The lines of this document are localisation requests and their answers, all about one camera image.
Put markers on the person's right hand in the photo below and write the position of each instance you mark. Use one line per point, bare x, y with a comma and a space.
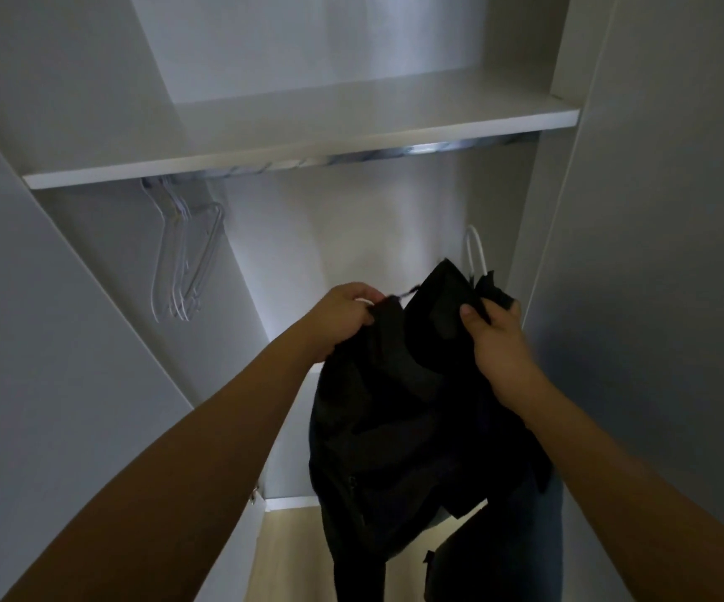
504, 357

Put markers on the person's left hand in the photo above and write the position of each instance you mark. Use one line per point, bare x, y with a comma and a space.
335, 321

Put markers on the person's right thumb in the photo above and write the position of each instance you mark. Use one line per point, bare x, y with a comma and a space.
474, 324

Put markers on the person's left fingers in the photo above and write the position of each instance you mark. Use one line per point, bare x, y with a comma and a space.
365, 297

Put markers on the black garment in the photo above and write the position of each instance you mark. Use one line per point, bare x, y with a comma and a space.
399, 401

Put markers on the person's left forearm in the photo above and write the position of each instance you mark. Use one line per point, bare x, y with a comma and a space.
180, 476

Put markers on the person's right forearm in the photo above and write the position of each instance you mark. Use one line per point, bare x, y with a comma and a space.
625, 495

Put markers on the white wardrobe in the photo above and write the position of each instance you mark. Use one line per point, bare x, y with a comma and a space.
349, 231

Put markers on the white clothes hanger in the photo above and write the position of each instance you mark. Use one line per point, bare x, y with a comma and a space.
474, 250

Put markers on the clear plastic clothes hanger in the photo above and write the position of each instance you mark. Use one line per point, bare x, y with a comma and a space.
177, 288
211, 241
162, 269

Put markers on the white wardrobe shelf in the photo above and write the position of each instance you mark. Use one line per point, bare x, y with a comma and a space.
337, 125

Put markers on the white wardrobe door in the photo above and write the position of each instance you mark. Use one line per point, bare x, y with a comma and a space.
55, 369
662, 213

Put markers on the person's blue jeans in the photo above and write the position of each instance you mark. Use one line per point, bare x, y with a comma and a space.
518, 545

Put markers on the metal door hinge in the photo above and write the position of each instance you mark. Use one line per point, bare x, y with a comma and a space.
253, 495

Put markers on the metal clothes rail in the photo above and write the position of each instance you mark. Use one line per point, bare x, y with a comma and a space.
362, 156

